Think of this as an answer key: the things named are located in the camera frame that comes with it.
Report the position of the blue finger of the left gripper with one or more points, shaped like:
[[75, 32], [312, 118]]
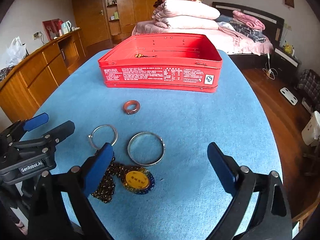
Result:
[[58, 134], [35, 122]]

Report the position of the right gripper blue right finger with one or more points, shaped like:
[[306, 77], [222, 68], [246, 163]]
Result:
[[225, 168]]

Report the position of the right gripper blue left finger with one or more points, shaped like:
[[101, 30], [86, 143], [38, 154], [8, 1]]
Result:
[[94, 168]]

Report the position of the thin silver bangle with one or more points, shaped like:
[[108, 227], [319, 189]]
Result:
[[102, 134]]

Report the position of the engraved silver bangle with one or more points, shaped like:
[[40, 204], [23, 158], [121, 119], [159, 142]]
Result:
[[146, 149]]

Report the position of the wooden sideboard cabinet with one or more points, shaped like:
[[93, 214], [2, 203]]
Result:
[[36, 77]]

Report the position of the blue table cloth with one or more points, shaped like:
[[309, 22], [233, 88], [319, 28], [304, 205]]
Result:
[[188, 199]]

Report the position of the white plastic bag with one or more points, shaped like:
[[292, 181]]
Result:
[[15, 53]]

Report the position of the white plastic appliance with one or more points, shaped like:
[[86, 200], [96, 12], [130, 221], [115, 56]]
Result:
[[311, 131]]

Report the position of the white bathroom scale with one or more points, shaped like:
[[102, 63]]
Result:
[[289, 96]]

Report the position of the white electric kettle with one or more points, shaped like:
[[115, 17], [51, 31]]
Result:
[[66, 27]]

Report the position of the red metal tin box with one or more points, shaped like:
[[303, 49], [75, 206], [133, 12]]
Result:
[[174, 61]]

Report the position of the plaid fabric bag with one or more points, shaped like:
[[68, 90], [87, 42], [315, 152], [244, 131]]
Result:
[[309, 84]]

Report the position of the black bedside table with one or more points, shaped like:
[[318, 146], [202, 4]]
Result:
[[286, 66]]

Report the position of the wooden wardrobe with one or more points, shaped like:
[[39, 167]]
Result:
[[103, 22]]

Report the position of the bed with pink cover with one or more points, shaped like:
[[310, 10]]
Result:
[[225, 38]]

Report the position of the yellow pikachu plush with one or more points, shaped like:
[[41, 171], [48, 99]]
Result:
[[288, 49]]

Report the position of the folded plaid clothes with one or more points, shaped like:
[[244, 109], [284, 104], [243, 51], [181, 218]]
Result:
[[255, 35]]

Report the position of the folded pink blanket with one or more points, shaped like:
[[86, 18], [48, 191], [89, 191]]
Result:
[[248, 20]]

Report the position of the stacked pink white quilts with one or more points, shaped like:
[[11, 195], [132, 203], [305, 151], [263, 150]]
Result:
[[181, 14]]

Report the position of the red picture frame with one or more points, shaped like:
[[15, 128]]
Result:
[[52, 28]]

